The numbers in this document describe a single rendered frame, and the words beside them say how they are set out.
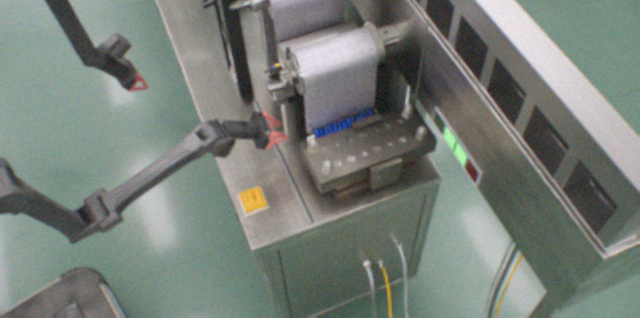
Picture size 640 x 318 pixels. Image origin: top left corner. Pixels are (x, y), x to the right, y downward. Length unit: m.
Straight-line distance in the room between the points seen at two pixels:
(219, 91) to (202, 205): 0.93
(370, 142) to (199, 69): 0.77
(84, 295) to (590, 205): 2.01
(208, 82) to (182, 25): 0.34
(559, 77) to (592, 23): 2.80
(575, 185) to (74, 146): 2.68
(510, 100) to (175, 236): 1.92
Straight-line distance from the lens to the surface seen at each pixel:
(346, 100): 1.87
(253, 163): 2.01
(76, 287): 2.72
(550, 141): 1.43
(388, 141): 1.88
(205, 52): 2.37
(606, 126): 1.23
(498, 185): 1.58
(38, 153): 3.50
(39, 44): 4.09
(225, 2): 1.88
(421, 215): 2.16
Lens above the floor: 2.55
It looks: 54 degrees down
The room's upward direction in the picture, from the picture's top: 2 degrees counter-clockwise
